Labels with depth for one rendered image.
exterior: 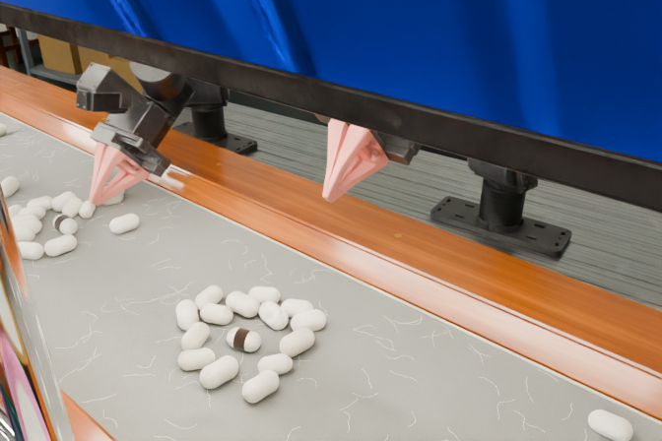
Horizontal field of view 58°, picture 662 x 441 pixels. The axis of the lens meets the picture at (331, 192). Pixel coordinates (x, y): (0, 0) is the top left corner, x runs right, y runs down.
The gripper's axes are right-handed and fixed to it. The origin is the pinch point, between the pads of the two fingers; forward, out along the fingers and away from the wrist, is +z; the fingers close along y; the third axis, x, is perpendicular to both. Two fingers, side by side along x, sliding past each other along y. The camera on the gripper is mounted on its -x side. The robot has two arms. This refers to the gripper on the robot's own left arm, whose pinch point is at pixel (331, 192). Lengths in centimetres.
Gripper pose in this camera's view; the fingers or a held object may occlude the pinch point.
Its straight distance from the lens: 60.2
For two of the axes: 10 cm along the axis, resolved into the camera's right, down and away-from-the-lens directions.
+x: 4.1, 4.4, 8.0
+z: -4.8, 8.5, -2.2
